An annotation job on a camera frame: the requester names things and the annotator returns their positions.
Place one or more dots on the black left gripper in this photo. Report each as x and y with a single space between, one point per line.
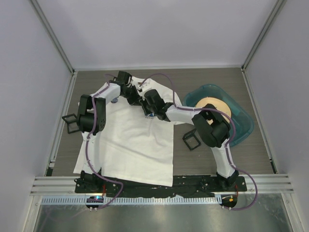
136 98

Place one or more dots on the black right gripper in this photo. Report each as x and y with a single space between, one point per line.
143 102

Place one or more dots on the white t-shirt flower print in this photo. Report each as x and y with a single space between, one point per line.
134 147

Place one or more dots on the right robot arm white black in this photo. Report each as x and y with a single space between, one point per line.
211 125

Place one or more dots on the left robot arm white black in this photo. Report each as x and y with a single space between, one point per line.
91 120

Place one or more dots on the beige plate with bird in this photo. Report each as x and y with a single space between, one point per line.
218 104

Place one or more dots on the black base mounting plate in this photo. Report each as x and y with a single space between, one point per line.
183 185

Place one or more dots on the teal plastic basin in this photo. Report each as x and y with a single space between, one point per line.
243 122

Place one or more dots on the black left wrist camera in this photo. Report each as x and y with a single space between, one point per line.
123 78

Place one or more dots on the black frame box right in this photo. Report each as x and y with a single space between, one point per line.
191 140

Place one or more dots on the black frame box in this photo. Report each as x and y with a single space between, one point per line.
71 123
191 140

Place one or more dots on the black frame box left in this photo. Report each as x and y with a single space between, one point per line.
71 123

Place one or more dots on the white slotted cable duct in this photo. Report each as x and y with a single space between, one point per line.
92 200

